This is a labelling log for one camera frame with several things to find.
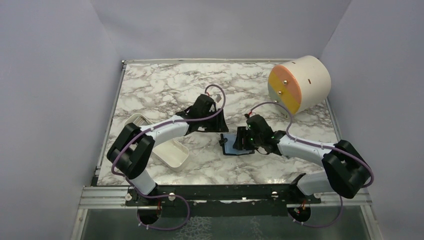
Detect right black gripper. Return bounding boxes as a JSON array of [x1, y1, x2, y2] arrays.
[[233, 126, 263, 151]]

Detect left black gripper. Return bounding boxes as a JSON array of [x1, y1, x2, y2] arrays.
[[199, 108, 229, 133]]

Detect black card holder blue sleeves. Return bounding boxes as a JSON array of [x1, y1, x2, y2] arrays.
[[218, 133, 255, 156]]

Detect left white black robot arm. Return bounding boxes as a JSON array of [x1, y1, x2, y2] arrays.
[[106, 94, 229, 206]]

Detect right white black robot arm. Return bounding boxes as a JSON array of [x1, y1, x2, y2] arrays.
[[223, 115, 374, 204]]

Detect stack of credit cards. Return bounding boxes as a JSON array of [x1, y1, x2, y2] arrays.
[[132, 116, 149, 126]]

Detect white plastic tray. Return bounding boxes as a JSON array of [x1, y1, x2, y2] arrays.
[[123, 113, 189, 172]]

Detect cream cylinder drum colored face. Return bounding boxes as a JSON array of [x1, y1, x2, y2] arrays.
[[267, 55, 331, 115]]

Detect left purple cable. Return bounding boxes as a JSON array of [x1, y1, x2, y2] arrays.
[[111, 84, 227, 232]]

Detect purple cable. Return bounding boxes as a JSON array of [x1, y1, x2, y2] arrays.
[[244, 101, 375, 229], [111, 84, 227, 232]]

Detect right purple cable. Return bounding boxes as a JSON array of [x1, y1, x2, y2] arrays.
[[244, 101, 375, 229]]

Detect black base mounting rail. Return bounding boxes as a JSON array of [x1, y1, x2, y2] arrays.
[[125, 183, 321, 218]]

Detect aluminium table frame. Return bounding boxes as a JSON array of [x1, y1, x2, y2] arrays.
[[71, 59, 382, 240]]

